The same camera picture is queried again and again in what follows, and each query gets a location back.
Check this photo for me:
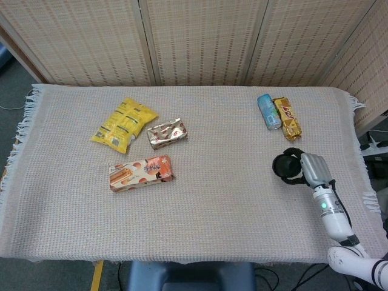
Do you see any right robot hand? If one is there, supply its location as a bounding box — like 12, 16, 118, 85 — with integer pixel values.
281, 147, 336, 189

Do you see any black round cup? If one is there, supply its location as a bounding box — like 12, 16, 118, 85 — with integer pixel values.
272, 153, 303, 180

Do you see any gold foil snack pack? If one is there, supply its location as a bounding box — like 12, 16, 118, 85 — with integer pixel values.
272, 96, 303, 142

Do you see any black box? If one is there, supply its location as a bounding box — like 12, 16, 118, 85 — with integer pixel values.
363, 155, 388, 180

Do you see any light blue drink can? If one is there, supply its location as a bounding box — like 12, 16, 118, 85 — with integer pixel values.
256, 93, 283, 131

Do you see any bamboo folding screen panel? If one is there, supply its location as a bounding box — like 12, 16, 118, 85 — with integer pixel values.
318, 0, 388, 132
0, 0, 156, 87
244, 0, 376, 88
138, 0, 269, 87

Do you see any beige woven fringed tablecloth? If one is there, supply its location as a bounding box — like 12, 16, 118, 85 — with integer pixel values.
0, 83, 381, 264

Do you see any silver foil snack pack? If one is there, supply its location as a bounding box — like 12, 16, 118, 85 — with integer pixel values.
146, 118, 189, 150

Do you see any orange biscuit box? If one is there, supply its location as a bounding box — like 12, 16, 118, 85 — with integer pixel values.
108, 155, 176, 193

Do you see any yellow snack bag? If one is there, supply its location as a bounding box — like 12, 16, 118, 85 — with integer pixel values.
89, 96, 160, 155

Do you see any yellow floor strip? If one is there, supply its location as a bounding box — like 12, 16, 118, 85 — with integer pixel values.
90, 260, 105, 291

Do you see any blue object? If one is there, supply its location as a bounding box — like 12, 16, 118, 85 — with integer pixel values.
0, 41, 13, 77

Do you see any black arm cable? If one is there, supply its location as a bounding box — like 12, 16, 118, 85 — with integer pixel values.
329, 179, 355, 233

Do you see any black floor cable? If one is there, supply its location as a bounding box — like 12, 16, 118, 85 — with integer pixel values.
294, 263, 334, 291
253, 266, 280, 291

